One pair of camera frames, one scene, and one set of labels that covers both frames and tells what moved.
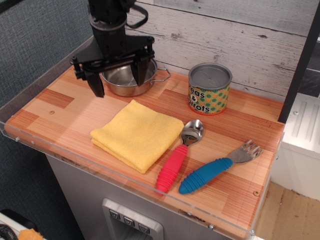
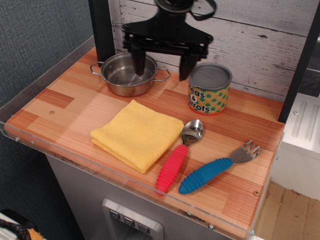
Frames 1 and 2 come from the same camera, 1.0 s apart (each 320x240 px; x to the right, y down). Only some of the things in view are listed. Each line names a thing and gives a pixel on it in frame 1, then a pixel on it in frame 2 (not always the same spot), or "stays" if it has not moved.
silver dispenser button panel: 122,223 stays
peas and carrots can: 208,88 stays
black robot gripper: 110,46 to 168,32
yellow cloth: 137,136 stays
